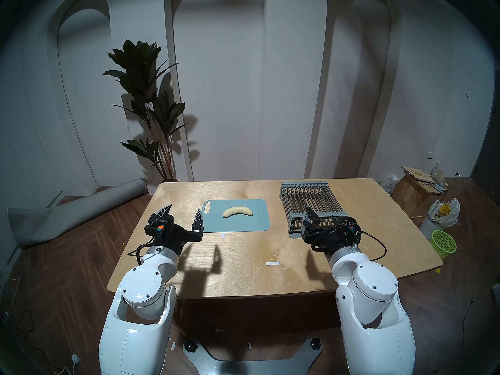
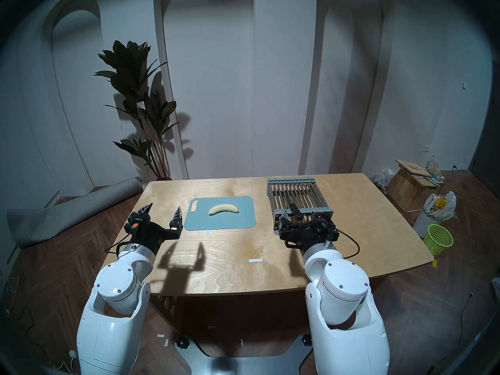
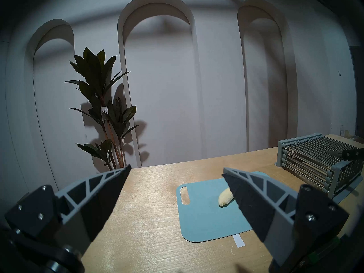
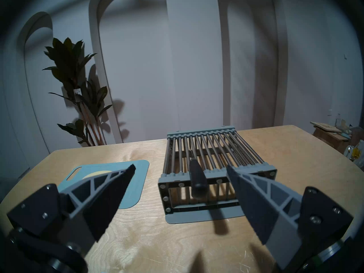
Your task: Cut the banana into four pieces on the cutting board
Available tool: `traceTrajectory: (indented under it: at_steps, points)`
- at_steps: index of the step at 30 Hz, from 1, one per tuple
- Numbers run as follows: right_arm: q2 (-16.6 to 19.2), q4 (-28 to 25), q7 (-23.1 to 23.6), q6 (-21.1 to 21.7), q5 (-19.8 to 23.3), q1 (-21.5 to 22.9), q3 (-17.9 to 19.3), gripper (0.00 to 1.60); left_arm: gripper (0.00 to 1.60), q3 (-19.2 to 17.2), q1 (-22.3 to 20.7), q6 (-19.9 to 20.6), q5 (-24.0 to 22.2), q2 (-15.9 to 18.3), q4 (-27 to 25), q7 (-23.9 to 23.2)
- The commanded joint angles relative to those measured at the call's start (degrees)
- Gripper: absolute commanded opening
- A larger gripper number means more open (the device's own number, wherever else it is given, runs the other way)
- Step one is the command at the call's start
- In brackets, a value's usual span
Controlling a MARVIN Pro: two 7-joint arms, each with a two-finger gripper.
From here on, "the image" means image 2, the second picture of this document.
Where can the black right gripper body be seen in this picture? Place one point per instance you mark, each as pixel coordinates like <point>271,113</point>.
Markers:
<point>310,235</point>

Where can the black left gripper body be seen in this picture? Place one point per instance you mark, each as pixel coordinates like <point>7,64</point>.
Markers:
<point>146,235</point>

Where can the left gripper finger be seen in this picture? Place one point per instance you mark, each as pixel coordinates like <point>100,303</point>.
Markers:
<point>176,224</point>
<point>142,215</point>

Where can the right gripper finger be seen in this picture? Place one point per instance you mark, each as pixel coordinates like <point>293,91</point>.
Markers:
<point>285,223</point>
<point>316,221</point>

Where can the peeled yellow banana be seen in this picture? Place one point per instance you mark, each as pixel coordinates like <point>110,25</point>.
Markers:
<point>222,209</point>

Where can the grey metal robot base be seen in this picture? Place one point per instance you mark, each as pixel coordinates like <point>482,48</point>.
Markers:
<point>242,364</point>

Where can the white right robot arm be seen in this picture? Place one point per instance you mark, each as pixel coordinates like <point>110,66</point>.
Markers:
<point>343,288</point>

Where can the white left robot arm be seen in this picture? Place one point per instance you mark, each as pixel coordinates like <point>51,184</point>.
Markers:
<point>117,284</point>

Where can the light blue cutting board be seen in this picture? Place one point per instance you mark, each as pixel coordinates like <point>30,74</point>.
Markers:
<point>234,222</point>

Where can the flat wooden board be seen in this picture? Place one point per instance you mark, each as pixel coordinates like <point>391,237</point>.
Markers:
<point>414,168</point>

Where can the grey metal dish rack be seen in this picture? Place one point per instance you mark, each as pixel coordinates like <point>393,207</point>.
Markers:
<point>297,194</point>

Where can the clear plastic bag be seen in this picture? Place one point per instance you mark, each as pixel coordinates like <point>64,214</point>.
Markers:
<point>383,179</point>

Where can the rolled grey floor mat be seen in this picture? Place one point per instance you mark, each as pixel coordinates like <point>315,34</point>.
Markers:
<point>58,220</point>

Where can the cardboard box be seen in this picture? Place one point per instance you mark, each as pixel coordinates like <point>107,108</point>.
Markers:
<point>406,190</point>

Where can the black base knob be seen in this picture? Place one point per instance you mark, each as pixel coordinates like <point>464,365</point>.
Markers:
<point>307,340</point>
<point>181,342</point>

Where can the white bucket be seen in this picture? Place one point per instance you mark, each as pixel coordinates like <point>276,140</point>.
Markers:
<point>422,224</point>

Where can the green mesh waste basket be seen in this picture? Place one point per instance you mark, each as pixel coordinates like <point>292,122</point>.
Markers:
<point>439,237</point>

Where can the clear plastic bottle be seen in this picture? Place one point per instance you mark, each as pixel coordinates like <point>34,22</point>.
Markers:
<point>432,162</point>

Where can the tall green potted plant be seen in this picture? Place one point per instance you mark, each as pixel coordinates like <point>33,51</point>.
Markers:
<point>131,65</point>

